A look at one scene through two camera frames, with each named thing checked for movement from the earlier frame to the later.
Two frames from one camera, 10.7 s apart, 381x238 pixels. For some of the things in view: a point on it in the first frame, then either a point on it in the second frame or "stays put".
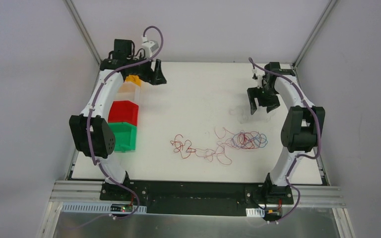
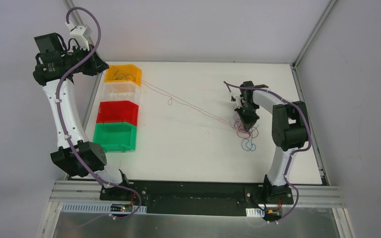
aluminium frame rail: x=80 y=192 stays put
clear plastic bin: x=128 y=91 stays put
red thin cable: x=244 y=140 -> x=241 y=128
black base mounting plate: x=198 y=198 stays put
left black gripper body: x=149 y=72 -> x=92 y=64
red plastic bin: x=123 y=111 stays put
